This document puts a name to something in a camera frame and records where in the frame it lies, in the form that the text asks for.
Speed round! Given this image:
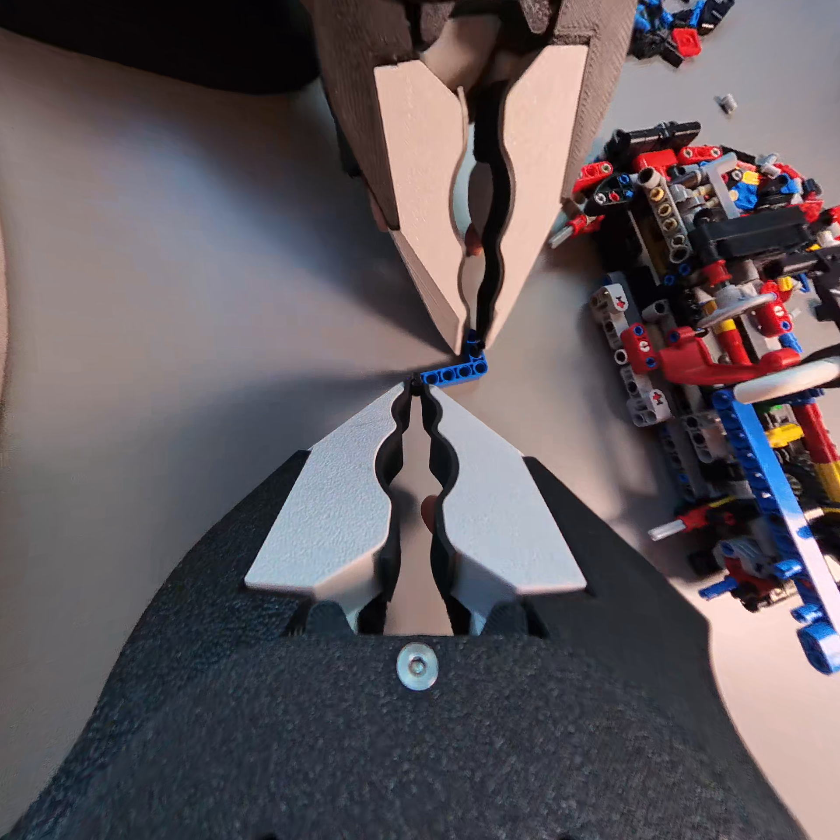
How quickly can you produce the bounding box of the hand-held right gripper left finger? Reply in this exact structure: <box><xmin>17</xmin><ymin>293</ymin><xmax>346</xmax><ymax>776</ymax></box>
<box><xmin>244</xmin><ymin>382</ymin><xmax>417</xmax><ymax>634</ymax></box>

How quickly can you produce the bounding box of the lego car model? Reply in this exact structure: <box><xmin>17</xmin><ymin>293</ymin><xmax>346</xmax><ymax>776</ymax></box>
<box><xmin>548</xmin><ymin>121</ymin><xmax>840</xmax><ymax>677</ymax></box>

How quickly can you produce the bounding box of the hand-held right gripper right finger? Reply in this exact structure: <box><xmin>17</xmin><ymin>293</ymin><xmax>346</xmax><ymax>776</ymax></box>
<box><xmin>420</xmin><ymin>382</ymin><xmax>588</xmax><ymax>636</ymax></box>

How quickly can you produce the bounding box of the pile of black blue pins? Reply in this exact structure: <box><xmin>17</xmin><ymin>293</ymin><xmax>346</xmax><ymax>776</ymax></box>
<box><xmin>626</xmin><ymin>0</ymin><xmax>736</xmax><ymax>68</ymax></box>

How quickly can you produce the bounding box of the blue L-shaped lego beam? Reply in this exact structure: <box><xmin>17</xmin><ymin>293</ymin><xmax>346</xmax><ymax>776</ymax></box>
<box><xmin>420</xmin><ymin>328</ymin><xmax>490</xmax><ymax>387</ymax></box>

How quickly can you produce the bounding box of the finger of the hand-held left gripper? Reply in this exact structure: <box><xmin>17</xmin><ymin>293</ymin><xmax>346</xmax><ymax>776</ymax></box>
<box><xmin>373</xmin><ymin>60</ymin><xmax>473</xmax><ymax>358</ymax></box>
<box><xmin>472</xmin><ymin>42</ymin><xmax>590</xmax><ymax>345</ymax></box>

